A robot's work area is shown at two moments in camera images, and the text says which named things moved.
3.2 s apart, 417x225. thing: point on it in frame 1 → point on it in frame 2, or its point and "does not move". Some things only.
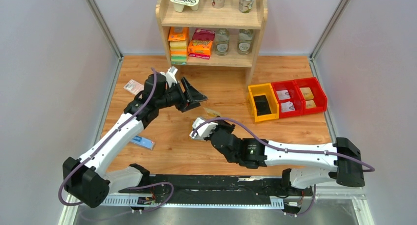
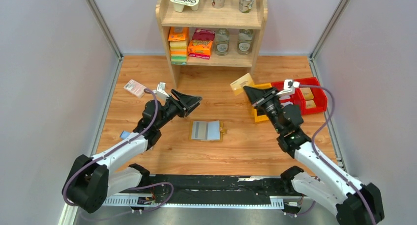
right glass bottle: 244,42 does not move
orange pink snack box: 200,45 does not move
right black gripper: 218,132 → 264,99
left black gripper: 186,98 → 179,102
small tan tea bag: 212,113 → 237,86
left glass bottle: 222,42 does not move
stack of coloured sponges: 178,38 does not move
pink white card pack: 134,87 does not move
